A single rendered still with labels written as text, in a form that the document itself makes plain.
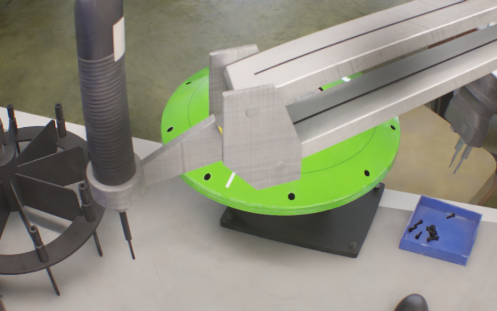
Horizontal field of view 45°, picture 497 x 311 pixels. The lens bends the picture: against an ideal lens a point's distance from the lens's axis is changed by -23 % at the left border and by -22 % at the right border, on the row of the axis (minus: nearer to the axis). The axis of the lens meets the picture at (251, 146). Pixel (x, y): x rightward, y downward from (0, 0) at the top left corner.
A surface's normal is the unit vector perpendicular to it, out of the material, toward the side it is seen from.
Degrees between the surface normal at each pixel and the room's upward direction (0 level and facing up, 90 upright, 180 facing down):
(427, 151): 0
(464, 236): 0
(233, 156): 90
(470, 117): 59
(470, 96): 71
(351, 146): 17
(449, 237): 0
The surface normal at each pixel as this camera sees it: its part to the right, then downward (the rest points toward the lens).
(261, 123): 0.22, 0.63
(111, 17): 0.72, 0.44
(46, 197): -0.28, 0.58
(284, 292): 0.00, -0.76
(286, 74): -0.32, -0.67
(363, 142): 0.28, -0.58
